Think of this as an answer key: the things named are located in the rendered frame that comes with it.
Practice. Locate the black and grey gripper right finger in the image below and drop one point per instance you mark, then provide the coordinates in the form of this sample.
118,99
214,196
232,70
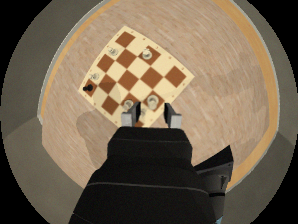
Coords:
172,119

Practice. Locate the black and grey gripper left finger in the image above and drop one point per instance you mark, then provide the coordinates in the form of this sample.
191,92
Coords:
131,117

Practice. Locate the brown and cream chessboard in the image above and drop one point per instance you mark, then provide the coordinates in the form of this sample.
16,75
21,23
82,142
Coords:
128,76

